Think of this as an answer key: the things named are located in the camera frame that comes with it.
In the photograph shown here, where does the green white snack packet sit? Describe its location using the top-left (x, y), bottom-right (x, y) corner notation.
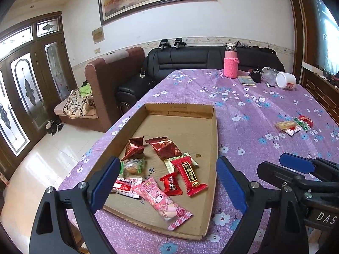
top-left (163, 152), bottom-right (199, 170)

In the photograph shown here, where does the white red printed snack packet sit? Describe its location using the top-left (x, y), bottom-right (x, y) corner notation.
top-left (111, 177), bottom-right (143, 199)

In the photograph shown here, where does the pink knit-sleeved bottle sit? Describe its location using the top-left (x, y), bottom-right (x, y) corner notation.
top-left (223, 43), bottom-right (240, 79)

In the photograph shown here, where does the red gold-label snack packet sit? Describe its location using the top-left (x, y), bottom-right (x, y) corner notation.
top-left (299, 115), bottom-right (314, 128)

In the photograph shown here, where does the white plastic jar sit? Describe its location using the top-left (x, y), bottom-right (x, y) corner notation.
top-left (276, 72), bottom-right (297, 91)

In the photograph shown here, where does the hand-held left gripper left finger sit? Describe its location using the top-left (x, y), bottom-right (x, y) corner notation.
top-left (29, 156), bottom-right (121, 254)

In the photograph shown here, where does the small red snack packet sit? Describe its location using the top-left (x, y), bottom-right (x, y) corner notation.
top-left (159, 172), bottom-right (183, 197)

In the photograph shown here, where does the purple floral tablecloth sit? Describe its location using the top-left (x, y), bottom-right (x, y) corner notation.
top-left (57, 68), bottom-right (339, 254)

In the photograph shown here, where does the green clear candy packet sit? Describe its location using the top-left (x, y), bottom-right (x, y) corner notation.
top-left (293, 117), bottom-right (310, 132)

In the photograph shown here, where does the cream biscuit packet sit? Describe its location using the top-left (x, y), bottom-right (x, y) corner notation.
top-left (275, 121), bottom-right (303, 137)

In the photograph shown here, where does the long red snack packet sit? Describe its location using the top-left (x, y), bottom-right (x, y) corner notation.
top-left (171, 156), bottom-right (209, 197)

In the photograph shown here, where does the black leather sofa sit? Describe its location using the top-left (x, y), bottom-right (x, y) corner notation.
top-left (116, 45), bottom-right (286, 113)

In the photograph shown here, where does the pair of dark shoes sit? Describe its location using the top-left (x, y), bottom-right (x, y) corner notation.
top-left (44, 120), bottom-right (64, 136)

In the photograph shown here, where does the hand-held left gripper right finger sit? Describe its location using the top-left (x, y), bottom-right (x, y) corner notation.
top-left (215, 156), bottom-right (311, 254)

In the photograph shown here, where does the wooden glass door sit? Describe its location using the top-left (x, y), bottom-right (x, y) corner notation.
top-left (0, 11), bottom-right (73, 180)

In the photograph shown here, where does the pink cartoon snack packet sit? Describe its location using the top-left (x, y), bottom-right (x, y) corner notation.
top-left (132, 177), bottom-right (194, 231)

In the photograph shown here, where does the small wall plaque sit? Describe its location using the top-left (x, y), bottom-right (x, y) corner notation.
top-left (92, 26), bottom-right (105, 44)

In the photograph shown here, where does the small olive notebook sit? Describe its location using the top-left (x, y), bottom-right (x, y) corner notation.
top-left (237, 76), bottom-right (256, 87)

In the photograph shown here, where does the dark red snack packet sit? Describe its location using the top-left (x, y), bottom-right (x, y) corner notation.
top-left (121, 137), bottom-right (146, 162)
top-left (145, 137), bottom-right (184, 161)

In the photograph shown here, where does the clear green-edged snack packet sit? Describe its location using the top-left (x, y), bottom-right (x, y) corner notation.
top-left (120, 157), bottom-right (145, 175)

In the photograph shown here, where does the dark clutter on sofa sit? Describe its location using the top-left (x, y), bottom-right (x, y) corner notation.
top-left (234, 41), bottom-right (277, 55)

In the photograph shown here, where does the bright window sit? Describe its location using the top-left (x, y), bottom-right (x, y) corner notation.
top-left (311, 0), bottom-right (339, 73)

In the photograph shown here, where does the brown armchair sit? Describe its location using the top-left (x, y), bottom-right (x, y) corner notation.
top-left (54, 47), bottom-right (146, 133)

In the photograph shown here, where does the patterned bag on bench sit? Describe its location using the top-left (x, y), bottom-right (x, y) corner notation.
top-left (63, 83), bottom-right (96, 119)

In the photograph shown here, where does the black cup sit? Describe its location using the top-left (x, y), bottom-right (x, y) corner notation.
top-left (250, 69), bottom-right (263, 83)

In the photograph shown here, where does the clear plastic container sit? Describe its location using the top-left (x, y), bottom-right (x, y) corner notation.
top-left (262, 67), bottom-right (279, 82)

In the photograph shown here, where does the shallow cardboard box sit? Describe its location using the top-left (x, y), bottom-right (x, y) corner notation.
top-left (85, 103), bottom-right (220, 242)

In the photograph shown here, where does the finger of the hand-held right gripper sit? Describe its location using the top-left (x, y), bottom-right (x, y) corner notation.
top-left (256, 161), bottom-right (316, 191)
top-left (279, 153), bottom-right (322, 175)

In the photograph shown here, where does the clutter on wooden cabinet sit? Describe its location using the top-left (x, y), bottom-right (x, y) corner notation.
top-left (322, 67), bottom-right (339, 85)

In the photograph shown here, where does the wooden side cabinet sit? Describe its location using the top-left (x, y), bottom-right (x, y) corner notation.
top-left (285, 0), bottom-right (339, 129)

